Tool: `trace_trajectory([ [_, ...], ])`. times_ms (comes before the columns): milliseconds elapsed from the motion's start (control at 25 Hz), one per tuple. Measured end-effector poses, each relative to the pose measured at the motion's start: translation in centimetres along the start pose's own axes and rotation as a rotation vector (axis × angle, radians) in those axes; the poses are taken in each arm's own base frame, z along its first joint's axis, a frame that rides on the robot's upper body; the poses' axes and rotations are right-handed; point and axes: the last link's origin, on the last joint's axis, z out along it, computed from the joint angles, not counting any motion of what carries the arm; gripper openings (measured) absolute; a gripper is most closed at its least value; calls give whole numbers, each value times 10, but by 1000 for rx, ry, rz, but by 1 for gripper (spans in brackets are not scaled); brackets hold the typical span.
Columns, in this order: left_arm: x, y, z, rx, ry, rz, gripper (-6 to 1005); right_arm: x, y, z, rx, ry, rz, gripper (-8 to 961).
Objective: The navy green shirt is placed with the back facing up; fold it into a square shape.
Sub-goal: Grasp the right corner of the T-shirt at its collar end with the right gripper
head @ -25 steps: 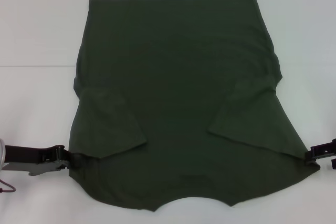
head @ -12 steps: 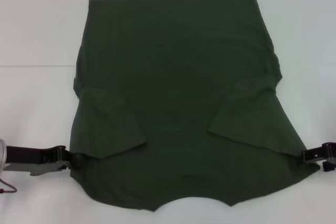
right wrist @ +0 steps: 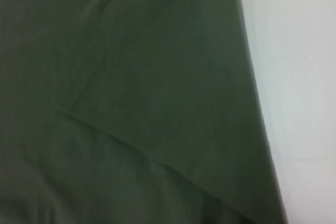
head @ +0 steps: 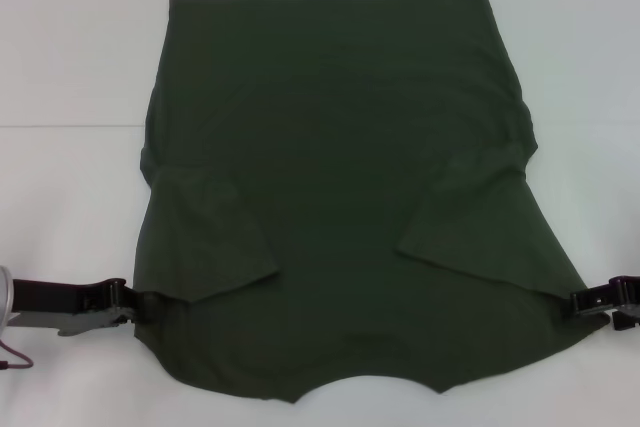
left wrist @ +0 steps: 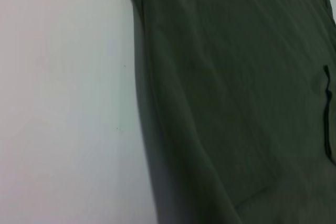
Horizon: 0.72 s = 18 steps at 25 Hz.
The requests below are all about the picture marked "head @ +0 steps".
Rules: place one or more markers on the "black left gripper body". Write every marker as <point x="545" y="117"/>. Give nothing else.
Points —
<point x="50" y="294"/>

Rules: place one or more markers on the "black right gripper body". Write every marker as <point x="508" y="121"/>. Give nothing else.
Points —
<point x="634" y="289"/>

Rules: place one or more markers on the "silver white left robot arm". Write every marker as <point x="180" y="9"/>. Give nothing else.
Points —
<point x="4" y="297"/>

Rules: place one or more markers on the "dark green shirt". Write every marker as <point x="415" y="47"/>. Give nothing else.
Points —
<point x="340" y="172"/>

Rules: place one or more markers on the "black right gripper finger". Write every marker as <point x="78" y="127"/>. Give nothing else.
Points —
<point x="595" y="299"/>
<point x="627" y="319"/>

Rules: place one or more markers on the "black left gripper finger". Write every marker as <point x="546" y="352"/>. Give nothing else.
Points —
<point x="107" y="294"/>
<point x="115" y="317"/>

